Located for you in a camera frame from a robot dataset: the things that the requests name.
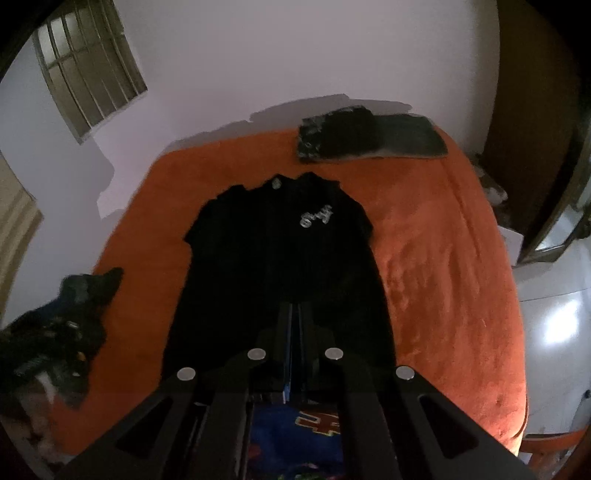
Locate black t-shirt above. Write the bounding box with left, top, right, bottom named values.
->
left=160, top=172, right=396, bottom=403

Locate folded camouflage clothes stack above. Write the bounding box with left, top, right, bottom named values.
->
left=297, top=106, right=381, bottom=163

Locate orange fleece bed blanket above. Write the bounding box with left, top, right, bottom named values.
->
left=50, top=130, right=528, bottom=455

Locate dark green garment pile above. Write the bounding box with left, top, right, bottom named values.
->
left=0, top=267, right=125, bottom=425

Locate beige curtain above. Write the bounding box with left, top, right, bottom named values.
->
left=0, top=157, right=43, bottom=317

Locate grey folded mat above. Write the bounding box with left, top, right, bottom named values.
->
left=342, top=114, right=448, bottom=160

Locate dark wooden door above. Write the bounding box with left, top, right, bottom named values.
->
left=483, top=1, right=590, bottom=244

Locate barred window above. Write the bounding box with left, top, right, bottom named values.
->
left=32, top=1, right=147, bottom=143

